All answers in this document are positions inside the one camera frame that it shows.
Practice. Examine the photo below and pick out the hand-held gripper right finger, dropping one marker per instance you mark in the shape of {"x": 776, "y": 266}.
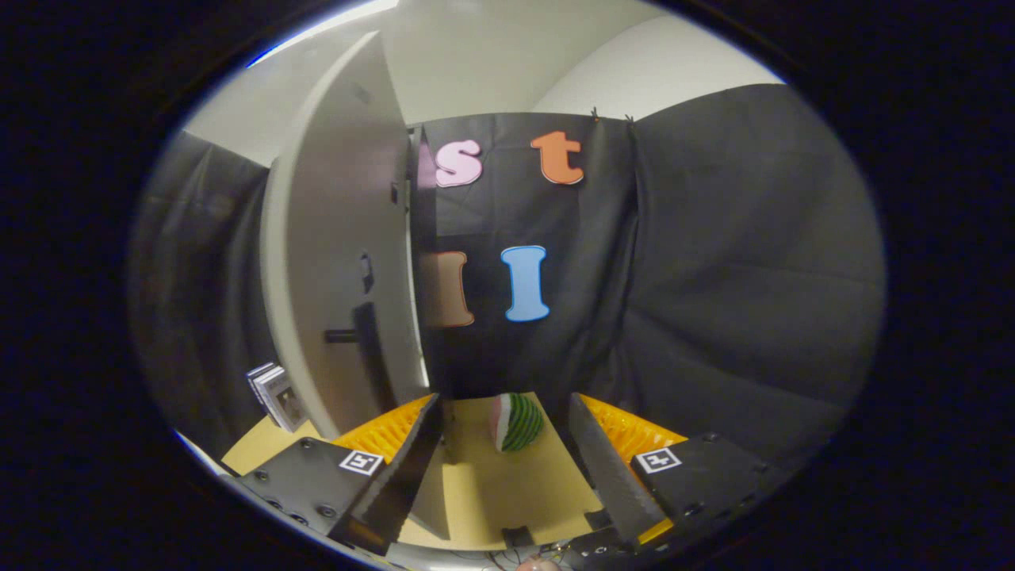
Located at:
{"x": 610, "y": 476}

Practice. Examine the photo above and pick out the white book with picture cover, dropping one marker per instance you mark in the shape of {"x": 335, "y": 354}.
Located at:
{"x": 285, "y": 404}

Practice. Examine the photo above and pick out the white shoe cabinet door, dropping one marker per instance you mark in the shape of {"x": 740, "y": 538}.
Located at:
{"x": 333, "y": 238}

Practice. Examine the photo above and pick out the watermelon pattern shoe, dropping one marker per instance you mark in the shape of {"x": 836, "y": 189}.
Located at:
{"x": 519, "y": 424}

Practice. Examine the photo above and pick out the white book with dark spine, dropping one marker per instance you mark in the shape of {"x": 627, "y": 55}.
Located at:
{"x": 258, "y": 376}

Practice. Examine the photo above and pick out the black backdrop cloth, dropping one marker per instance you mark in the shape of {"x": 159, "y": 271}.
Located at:
{"x": 714, "y": 277}

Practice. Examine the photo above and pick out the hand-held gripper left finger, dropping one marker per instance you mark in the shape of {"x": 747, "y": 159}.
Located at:
{"x": 404, "y": 476}

